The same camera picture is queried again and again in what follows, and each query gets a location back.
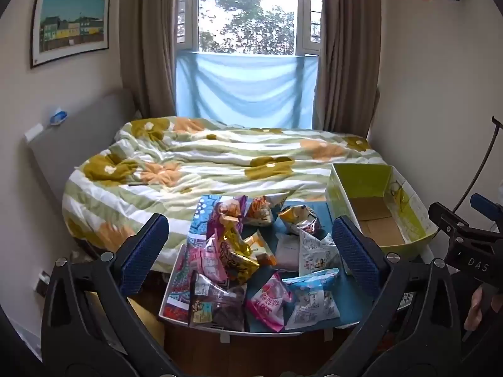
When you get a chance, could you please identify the small orange snack packet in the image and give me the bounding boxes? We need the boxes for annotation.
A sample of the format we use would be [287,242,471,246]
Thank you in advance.
[244,232,278,266]

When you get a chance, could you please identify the floral striped blanket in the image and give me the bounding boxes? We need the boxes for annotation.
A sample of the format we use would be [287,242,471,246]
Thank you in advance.
[63,116,397,268]

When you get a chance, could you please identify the plain white snack packet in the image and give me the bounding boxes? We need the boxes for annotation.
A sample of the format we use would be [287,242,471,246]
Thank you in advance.
[275,233,303,271]

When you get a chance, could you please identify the black cable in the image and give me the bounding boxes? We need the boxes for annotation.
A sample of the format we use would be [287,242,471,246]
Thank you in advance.
[452,116,503,215]

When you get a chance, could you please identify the pile of snack packets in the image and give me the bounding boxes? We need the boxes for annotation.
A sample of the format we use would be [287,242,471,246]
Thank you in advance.
[158,243,394,342]

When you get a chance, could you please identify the wall socket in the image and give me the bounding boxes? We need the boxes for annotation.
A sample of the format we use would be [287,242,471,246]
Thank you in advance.
[35,271,52,295]

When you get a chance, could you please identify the purple potato chips packet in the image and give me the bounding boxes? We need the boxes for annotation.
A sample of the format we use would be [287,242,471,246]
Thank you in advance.
[206,196,248,240]

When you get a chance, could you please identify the small white object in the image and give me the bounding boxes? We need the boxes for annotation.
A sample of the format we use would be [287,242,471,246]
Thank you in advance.
[24,123,44,142]

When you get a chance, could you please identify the white printed snack packet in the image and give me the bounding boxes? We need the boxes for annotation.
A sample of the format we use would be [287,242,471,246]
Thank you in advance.
[299,230,341,277]

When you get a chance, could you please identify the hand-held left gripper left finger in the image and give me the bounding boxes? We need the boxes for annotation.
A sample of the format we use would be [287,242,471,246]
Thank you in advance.
[39,213,189,377]

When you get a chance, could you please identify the light blue snack packet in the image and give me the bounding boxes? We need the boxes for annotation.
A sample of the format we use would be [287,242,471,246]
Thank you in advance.
[281,268,341,331]

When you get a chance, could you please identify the patterned teal tablecloth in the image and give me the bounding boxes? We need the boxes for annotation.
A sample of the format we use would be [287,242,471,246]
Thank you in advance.
[161,194,374,334]

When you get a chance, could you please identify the gold brown snack packet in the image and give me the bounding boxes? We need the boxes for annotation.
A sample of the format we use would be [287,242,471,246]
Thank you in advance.
[218,230,260,281]

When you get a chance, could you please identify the person's right hand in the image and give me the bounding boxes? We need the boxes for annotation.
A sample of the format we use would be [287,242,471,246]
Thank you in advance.
[464,287,496,332]

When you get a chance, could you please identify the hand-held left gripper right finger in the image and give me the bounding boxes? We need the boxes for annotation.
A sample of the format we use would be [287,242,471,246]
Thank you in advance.
[314,215,464,377]

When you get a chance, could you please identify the framed houses picture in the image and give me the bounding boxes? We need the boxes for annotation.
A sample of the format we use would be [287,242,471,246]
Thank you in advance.
[29,0,111,69]

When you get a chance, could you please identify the small blue object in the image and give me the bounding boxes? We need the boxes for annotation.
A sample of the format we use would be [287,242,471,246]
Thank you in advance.
[49,106,68,126]

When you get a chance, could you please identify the light blue cloth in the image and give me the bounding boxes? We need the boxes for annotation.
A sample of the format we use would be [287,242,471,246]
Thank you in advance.
[175,51,319,130]

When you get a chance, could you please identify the bright pink snack packet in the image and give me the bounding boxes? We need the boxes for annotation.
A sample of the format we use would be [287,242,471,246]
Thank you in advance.
[246,271,293,332]

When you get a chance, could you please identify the grey bed headboard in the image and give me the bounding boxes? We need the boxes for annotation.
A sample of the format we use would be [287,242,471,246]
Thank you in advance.
[25,88,138,244]

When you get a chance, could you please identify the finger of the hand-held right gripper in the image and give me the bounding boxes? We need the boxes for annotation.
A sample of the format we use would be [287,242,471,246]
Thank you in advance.
[428,201,470,244]
[470,193,503,236]

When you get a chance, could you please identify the dark brown snack packet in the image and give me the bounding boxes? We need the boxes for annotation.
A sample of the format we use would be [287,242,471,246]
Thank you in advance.
[189,271,248,328]

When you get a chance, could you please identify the green cardboard box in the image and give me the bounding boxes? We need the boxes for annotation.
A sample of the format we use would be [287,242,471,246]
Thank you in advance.
[325,163,438,260]

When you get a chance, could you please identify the window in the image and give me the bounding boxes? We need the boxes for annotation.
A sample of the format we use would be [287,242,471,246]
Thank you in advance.
[173,0,327,57]

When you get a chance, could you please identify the yellow cheese sticks packet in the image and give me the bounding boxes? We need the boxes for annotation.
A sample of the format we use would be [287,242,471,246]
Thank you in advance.
[244,195,289,226]

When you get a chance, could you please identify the pale pink snack packet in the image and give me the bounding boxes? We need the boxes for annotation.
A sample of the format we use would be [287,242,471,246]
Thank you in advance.
[186,239,229,283]

